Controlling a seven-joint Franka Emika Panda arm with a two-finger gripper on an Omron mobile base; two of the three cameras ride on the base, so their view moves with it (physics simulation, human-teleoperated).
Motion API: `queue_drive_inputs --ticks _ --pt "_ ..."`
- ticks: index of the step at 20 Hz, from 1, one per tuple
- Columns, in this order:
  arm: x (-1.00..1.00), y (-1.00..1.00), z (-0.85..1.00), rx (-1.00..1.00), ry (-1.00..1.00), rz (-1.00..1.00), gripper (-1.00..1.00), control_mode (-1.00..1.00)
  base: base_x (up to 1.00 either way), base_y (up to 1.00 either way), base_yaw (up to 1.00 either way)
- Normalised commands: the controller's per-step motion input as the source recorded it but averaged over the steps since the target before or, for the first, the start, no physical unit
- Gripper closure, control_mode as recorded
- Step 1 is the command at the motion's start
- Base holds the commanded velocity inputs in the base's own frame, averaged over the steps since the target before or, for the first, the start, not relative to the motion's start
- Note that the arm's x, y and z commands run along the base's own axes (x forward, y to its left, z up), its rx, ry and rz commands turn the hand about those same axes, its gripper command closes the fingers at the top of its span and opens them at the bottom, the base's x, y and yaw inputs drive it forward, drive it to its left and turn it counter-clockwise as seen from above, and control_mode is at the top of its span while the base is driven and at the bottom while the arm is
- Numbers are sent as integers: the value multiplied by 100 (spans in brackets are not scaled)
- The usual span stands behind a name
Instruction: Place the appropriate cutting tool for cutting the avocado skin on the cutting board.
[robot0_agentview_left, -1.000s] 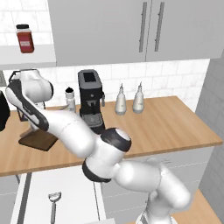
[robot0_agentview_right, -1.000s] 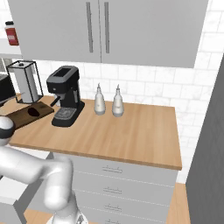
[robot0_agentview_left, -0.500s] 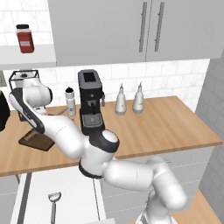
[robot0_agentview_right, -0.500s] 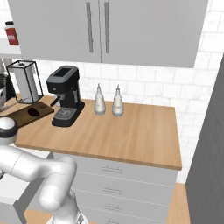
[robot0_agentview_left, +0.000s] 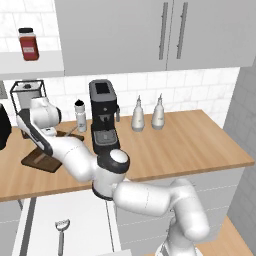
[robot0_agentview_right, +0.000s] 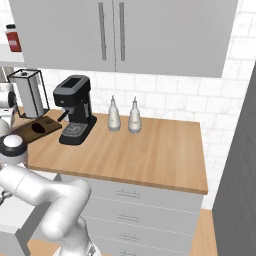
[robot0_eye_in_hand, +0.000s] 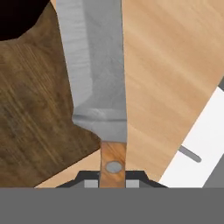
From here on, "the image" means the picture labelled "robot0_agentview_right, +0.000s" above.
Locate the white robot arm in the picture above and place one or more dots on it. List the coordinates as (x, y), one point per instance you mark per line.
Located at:
(40, 191)

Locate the dark wooden cutting board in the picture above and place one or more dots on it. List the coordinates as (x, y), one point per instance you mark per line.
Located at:
(51, 126)

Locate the dark avocado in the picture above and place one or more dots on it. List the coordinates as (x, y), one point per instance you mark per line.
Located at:
(38, 127)

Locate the white pointed bottle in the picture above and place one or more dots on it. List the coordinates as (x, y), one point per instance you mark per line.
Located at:
(135, 120)
(114, 118)

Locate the black coffee machine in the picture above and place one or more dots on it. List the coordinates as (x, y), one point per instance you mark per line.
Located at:
(77, 106)

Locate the grey drawer front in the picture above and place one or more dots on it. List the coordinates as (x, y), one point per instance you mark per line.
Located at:
(166, 219)
(163, 238)
(156, 252)
(166, 200)

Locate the grey cupboard door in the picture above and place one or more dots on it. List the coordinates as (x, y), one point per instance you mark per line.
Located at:
(173, 36)
(60, 33)

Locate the dark grey fridge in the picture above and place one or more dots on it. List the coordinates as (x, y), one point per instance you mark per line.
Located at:
(238, 186)

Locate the pale grey cabinet block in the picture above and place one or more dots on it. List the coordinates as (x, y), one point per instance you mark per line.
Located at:
(15, 216)

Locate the red bottle with black cap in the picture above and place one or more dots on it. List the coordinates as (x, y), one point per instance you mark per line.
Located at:
(13, 40)

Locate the white wall shelf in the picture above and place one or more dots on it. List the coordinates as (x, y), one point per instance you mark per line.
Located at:
(11, 56)

